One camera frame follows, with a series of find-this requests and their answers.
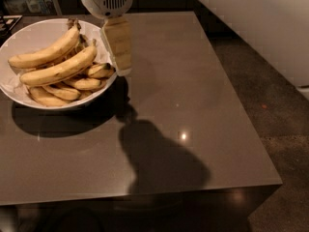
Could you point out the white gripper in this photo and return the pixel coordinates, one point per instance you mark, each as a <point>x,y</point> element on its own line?
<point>107,1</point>

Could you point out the long yellow banana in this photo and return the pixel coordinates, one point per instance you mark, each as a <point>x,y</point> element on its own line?
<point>62,71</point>

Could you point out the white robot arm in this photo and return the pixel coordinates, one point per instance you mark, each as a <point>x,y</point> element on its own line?
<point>277,29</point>

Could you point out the short banana at right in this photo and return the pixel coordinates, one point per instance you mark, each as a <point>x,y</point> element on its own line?
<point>104,70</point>

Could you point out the lower middle banana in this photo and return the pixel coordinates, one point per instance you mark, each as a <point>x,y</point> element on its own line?
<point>85,83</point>

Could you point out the top yellow banana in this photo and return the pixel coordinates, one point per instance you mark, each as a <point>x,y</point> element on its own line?
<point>59,48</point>

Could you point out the lower left banana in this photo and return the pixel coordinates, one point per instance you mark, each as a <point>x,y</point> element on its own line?
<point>63,92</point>

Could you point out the bottom banana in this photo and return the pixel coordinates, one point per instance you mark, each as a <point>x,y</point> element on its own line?
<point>39,95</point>

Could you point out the black stovetop corner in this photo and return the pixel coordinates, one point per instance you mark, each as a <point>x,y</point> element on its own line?
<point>7,24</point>

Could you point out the white paper liner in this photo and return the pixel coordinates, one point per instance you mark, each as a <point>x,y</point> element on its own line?
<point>10,83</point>

